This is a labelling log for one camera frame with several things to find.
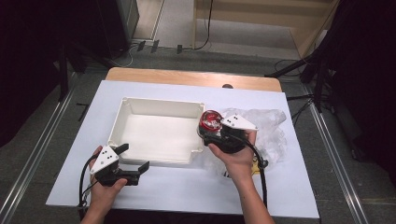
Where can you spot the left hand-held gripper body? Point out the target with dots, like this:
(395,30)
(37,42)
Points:
(104,160)

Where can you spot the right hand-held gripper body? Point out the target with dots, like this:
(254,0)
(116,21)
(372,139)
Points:
(232,140)

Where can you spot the red round container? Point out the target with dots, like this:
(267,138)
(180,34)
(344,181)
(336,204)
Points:
(210,119)

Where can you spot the white plastic box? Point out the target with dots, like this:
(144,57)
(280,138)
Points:
(158,137)

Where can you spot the clear plastic bag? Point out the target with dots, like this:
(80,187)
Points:
(271,137)

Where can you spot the person's right hand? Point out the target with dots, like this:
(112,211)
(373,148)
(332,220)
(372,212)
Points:
(238,165)

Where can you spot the person's left hand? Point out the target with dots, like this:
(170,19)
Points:
(104,196)

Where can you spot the yellow item in bag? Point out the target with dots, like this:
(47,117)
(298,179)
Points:
(256,168)

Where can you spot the white board sheet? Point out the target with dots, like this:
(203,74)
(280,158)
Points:
(180,193)

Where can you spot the dark table grommet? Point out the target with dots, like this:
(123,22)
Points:
(227,86)

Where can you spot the black metal stand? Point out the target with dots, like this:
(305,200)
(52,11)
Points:
(63,74)
(317,81)

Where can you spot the light wooden cabinet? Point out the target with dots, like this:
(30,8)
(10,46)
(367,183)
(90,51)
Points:
(249,18)

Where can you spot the dark cabinet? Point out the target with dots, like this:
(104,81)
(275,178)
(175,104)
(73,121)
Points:
(118,25)

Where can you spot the metal floor rail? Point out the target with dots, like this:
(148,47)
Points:
(339,161)
(34,155)

